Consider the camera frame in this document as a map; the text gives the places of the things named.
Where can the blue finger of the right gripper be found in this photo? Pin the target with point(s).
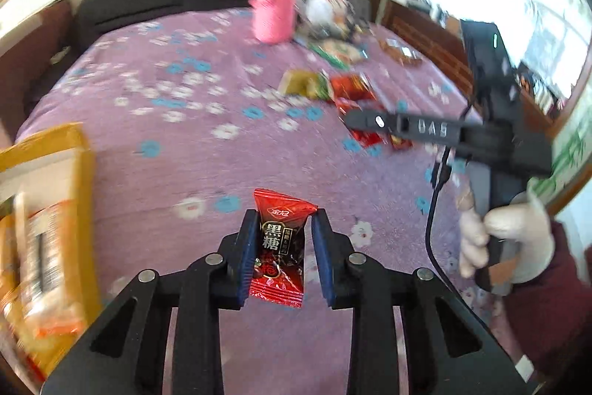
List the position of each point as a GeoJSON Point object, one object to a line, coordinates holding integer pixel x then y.
{"type": "Point", "coordinates": [415, 127]}

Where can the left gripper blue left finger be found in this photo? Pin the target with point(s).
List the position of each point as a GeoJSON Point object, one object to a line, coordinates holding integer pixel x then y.
{"type": "Point", "coordinates": [123, 351]}

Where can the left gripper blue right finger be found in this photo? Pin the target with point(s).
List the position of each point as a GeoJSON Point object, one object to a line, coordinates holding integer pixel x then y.
{"type": "Point", "coordinates": [449, 350]}

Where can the dark red gold-circle packet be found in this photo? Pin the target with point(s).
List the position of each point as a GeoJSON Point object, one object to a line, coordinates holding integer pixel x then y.
{"type": "Point", "coordinates": [398, 143]}

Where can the large clear orange cracker pack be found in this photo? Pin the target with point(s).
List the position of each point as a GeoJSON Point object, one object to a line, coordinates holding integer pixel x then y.
{"type": "Point", "coordinates": [50, 305]}

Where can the yellow cheese crackers bag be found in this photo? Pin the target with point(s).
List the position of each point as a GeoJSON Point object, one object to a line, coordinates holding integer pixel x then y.
{"type": "Point", "coordinates": [39, 356]}

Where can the dark red gold-text packet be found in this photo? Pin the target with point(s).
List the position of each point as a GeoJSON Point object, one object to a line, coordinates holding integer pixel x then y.
{"type": "Point", "coordinates": [351, 86]}

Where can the green pea snack packet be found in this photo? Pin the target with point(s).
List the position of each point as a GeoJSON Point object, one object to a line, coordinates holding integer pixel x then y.
{"type": "Point", "coordinates": [306, 83]}

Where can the red black sugar candy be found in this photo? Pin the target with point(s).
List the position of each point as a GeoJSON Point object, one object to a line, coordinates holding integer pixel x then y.
{"type": "Point", "coordinates": [278, 274]}

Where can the dark red sleeve forearm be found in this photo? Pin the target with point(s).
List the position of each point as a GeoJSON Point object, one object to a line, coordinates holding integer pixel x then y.
{"type": "Point", "coordinates": [550, 316]}

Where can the white gloved right hand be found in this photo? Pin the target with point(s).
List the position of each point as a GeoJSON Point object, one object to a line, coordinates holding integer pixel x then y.
{"type": "Point", "coordinates": [525, 221]}

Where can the brown wrapped snack bar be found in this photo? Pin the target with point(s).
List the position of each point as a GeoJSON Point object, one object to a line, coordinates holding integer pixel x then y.
{"type": "Point", "coordinates": [399, 52]}

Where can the yellow cardboard tray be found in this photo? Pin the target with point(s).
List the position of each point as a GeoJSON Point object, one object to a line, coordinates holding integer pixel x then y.
{"type": "Point", "coordinates": [53, 165]}

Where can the round crackers green bag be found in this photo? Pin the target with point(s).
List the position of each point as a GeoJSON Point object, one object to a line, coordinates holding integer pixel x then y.
{"type": "Point", "coordinates": [338, 53]}

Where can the white plastic cup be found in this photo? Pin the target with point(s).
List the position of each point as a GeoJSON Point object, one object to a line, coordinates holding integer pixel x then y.
{"type": "Point", "coordinates": [326, 12]}

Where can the purple floral tablecloth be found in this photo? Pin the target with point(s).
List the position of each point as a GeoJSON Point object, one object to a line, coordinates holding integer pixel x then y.
{"type": "Point", "coordinates": [185, 121]}

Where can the dark red armchair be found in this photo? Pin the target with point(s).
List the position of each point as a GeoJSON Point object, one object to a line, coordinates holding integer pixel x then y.
{"type": "Point", "coordinates": [26, 51]}

